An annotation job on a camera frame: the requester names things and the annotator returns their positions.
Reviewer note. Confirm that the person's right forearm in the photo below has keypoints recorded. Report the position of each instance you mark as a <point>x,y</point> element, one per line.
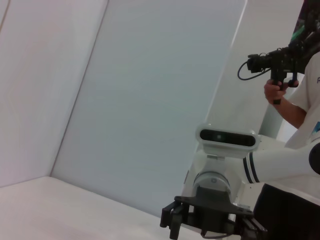
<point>290,112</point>

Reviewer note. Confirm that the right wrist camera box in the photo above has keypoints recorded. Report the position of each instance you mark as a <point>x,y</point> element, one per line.
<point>225,137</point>

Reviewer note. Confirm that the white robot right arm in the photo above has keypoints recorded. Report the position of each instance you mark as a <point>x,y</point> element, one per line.
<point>280,162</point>

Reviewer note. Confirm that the person in white t-shirt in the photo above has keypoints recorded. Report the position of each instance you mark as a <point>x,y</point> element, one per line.
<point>310,120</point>

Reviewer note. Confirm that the green ceiling beam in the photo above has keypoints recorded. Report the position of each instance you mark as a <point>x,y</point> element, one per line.
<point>298,32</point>

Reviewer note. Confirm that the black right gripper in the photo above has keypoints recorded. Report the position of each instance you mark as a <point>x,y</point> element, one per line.
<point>212,212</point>

